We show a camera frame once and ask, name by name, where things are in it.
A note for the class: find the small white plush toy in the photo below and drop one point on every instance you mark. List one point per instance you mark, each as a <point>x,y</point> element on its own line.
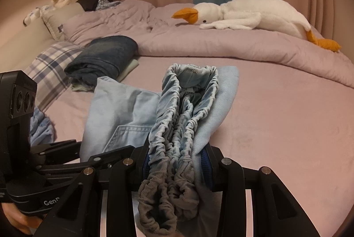
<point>59,0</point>

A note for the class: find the person's left hand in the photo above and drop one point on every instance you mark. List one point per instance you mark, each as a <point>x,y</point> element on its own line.
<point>16,219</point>

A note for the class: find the dark clothing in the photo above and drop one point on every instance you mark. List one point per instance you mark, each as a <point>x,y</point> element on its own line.
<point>88,3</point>

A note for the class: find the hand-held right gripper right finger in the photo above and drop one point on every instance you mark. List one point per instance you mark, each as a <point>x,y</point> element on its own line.
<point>207,167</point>

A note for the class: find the white goose plush toy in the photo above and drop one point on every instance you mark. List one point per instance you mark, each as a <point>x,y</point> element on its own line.
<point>249,12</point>

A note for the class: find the light blue pants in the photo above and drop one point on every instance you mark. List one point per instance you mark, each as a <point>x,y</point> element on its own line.
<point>177,120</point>

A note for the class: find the pink duvet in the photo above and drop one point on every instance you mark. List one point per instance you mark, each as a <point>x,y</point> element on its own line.
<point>221,46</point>

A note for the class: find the blue checked shirt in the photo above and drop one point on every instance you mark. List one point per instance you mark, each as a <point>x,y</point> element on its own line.
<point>106,4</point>

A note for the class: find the blue plaid pillow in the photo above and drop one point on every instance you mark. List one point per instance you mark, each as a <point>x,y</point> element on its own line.
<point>49,65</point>

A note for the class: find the beige pillow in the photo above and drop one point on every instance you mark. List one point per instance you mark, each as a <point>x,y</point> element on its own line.
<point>60,15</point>

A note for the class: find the light blue crumpled cloth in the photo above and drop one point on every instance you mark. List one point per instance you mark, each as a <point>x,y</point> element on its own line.
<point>43,129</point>

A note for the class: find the folded dark blue jeans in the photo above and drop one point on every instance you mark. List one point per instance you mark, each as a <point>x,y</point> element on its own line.
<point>107,51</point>

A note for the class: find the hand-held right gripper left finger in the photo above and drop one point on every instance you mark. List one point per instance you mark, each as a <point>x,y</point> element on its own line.
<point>137,167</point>

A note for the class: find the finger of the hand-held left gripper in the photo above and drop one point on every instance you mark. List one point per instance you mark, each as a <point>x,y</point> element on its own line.
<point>60,147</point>
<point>110,155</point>

